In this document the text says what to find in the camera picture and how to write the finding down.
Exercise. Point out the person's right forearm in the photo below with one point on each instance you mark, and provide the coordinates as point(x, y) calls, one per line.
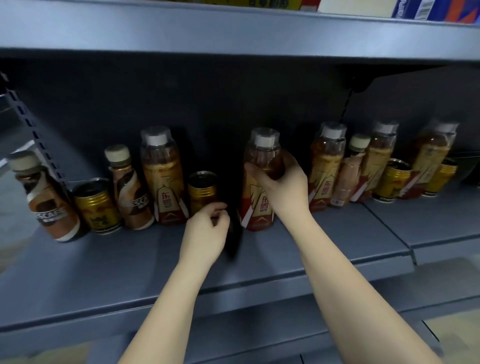
point(356, 300)

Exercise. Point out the person's left forearm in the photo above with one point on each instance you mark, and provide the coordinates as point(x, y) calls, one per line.
point(165, 318)

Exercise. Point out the dark grey metal shelf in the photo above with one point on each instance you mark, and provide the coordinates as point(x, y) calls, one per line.
point(112, 270)

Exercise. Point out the brown coffee bottle beige cap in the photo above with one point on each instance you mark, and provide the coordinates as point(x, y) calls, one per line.
point(129, 195)
point(48, 210)
point(348, 176)

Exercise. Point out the blue white carton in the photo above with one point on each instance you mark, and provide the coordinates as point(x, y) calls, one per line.
point(412, 7)

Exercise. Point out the person's left hand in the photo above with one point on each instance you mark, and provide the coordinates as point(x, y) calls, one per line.
point(202, 236)

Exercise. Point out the person's right hand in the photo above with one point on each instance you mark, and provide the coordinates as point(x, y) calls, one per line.
point(290, 195)

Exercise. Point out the orange blue carton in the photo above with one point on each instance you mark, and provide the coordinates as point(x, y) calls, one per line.
point(461, 9)

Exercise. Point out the yellow carton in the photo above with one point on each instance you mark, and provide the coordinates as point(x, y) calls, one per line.
point(270, 3)

